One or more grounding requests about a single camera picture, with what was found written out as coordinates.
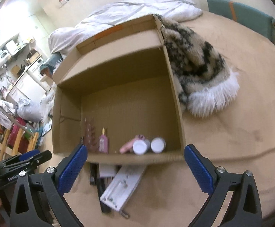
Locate black flashlight with strap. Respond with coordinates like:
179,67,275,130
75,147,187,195
89,163,111,214

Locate pink hair claw clip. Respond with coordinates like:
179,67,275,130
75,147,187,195
83,118,98,153

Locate pink perfume bottle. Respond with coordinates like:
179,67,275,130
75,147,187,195
98,128,109,154

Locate white cap pill bottle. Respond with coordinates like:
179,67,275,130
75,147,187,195
150,137,166,153

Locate white remote control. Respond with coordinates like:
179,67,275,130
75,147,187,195
100,165,147,212

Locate pink soft toy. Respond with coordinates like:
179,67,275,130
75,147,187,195
119,135,145,154

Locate bathroom scale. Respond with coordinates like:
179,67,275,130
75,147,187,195
42,120,52,136

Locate white paper card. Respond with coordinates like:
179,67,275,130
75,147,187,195
99,164,118,178

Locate grey plastic bag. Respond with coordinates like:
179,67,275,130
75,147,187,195
17,97,45,122

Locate white kitchen cabinets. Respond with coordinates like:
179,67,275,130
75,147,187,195
5,72,51,104

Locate shaggy black beige rug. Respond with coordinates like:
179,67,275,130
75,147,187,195
155,14,240,118

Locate open cardboard box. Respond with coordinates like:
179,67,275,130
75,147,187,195
52,15,185,165

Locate white crumpled duvet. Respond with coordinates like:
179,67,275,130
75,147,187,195
48,0,203,56

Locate teal cushion orange stripe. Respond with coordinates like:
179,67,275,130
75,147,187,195
207,0,275,43

